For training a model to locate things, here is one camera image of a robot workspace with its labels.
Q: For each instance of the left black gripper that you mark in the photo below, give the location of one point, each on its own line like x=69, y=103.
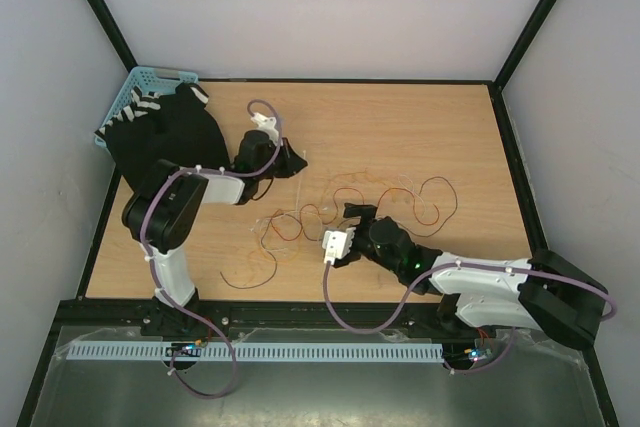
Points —
x=292, y=162

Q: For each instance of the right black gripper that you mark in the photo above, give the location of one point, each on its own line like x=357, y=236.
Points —
x=355, y=210

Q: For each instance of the white zip tie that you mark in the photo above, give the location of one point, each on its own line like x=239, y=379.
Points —
x=300, y=184

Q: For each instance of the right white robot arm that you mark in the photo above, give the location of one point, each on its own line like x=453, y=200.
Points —
x=544, y=292

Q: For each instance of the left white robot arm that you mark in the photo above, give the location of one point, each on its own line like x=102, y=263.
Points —
x=161, y=213

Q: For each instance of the striped black white cloth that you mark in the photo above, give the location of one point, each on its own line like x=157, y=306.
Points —
x=186, y=95

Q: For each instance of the blue plastic basket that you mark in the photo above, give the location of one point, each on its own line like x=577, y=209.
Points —
x=153, y=80

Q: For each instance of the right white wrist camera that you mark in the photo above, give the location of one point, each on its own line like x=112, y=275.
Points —
x=337, y=244

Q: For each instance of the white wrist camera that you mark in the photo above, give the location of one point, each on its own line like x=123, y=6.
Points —
x=268, y=125
x=337, y=244

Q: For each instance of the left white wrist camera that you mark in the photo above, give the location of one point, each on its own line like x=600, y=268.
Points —
x=268, y=125

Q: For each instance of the light blue cable duct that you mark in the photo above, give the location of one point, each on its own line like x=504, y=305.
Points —
x=421, y=353

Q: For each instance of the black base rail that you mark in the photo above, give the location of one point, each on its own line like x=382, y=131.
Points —
x=427, y=320

